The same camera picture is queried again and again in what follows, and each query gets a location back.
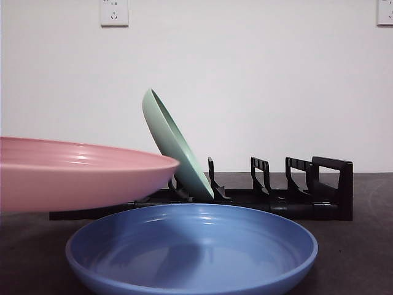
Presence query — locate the white wall socket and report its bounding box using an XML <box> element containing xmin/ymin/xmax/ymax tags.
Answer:
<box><xmin>101</xmin><ymin>0</ymin><xmax>129</xmax><ymax>27</ymax></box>
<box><xmin>376</xmin><ymin>0</ymin><xmax>393</xmax><ymax>27</ymax></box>

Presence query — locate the blue round plate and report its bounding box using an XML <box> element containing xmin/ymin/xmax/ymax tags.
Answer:
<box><xmin>64</xmin><ymin>203</ymin><xmax>319</xmax><ymax>295</ymax></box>

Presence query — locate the green round plate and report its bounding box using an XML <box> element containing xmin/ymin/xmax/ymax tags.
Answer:
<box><xmin>142</xmin><ymin>88</ymin><xmax>215</xmax><ymax>200</ymax></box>

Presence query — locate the pink round plate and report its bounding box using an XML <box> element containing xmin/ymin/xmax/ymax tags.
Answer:
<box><xmin>0</xmin><ymin>136</ymin><xmax>181</xmax><ymax>213</ymax></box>

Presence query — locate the black plastic dish rack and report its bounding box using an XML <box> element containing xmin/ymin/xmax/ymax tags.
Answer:
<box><xmin>49</xmin><ymin>155</ymin><xmax>354</xmax><ymax>222</ymax></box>

